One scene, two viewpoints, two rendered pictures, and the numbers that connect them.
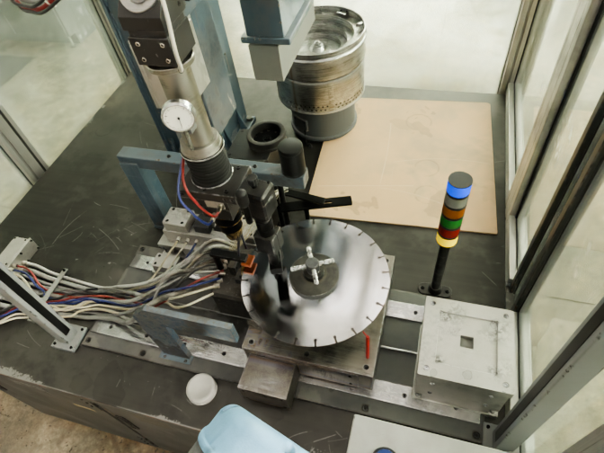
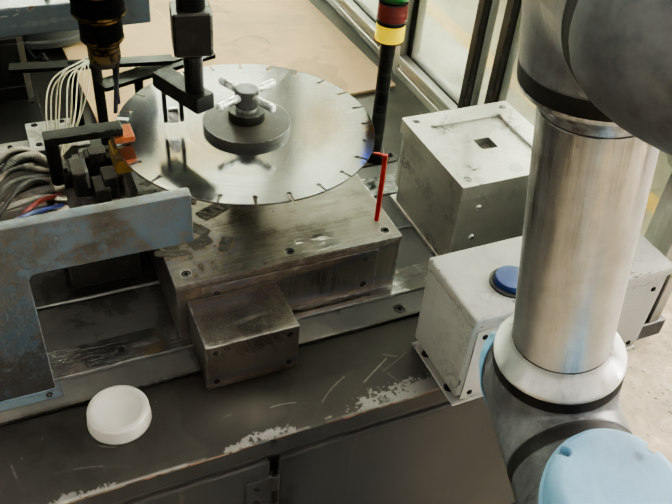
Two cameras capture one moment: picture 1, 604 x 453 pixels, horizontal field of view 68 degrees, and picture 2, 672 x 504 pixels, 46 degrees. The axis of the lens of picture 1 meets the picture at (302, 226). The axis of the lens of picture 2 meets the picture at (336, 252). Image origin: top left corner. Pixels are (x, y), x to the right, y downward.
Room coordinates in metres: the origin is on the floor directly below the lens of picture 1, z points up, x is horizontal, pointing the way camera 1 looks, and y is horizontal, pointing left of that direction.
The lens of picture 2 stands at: (-0.11, 0.57, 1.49)
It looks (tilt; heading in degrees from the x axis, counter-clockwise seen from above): 41 degrees down; 310
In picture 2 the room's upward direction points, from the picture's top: 6 degrees clockwise
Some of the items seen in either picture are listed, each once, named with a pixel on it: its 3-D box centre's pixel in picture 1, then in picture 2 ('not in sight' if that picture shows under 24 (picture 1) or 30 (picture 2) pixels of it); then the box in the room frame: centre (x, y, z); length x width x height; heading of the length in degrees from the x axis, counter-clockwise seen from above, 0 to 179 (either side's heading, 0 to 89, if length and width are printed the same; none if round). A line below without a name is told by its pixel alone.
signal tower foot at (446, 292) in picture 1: (435, 288); (374, 154); (0.57, -0.31, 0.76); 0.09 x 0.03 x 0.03; 67
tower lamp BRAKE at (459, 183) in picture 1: (458, 184); not in sight; (0.57, -0.31, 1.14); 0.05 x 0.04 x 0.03; 157
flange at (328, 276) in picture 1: (314, 272); (246, 117); (0.54, -0.01, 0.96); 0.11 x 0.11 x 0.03
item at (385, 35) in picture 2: (447, 235); (390, 30); (0.57, -0.31, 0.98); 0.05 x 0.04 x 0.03; 157
